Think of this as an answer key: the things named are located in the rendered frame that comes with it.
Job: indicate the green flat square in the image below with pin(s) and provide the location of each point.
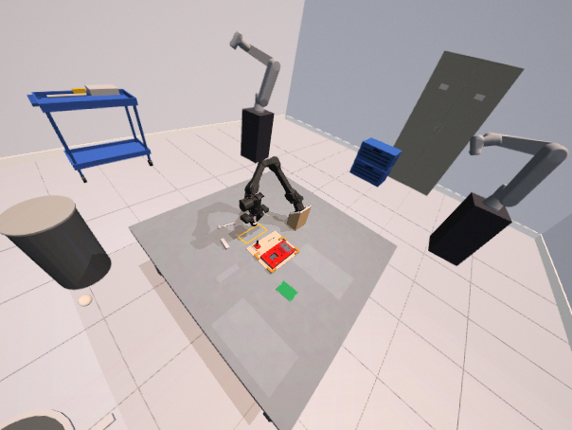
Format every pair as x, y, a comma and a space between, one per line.
285, 290

